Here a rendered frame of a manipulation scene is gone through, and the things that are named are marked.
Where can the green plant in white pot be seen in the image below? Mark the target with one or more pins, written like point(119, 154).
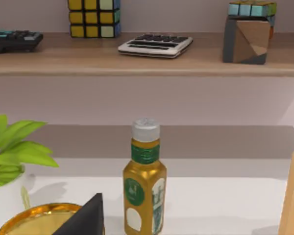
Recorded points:
point(7, 156)

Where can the golden yellow bottle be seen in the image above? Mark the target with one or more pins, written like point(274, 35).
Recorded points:
point(144, 186)

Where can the white calculator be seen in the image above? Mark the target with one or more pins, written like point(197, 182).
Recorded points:
point(155, 45)

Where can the grey and wooden block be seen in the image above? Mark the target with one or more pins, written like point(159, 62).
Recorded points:
point(246, 41)

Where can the black calculator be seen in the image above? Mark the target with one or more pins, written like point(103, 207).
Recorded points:
point(13, 40)

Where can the yellow puzzle cube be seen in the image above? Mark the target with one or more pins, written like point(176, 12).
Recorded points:
point(94, 18)

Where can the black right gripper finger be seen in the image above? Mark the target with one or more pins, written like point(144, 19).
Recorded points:
point(87, 218)

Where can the golden trophy cup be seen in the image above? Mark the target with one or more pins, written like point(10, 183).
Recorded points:
point(36, 221)

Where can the light blue puzzle cube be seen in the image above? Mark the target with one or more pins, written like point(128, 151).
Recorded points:
point(253, 9)

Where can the wooden shelf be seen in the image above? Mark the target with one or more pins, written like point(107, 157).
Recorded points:
point(147, 60)

